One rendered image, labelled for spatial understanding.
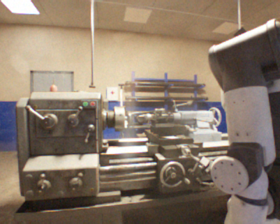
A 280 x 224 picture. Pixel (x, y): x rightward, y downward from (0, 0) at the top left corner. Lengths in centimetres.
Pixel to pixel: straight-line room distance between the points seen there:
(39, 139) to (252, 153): 133
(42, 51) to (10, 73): 101
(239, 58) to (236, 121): 14
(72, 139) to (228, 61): 119
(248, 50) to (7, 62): 526
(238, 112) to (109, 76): 436
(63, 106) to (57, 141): 28
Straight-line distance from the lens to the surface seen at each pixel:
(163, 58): 507
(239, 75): 40
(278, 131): 53
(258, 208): 43
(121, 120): 144
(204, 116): 181
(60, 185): 134
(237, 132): 39
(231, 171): 39
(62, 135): 134
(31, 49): 518
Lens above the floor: 123
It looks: 3 degrees down
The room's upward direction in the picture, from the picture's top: straight up
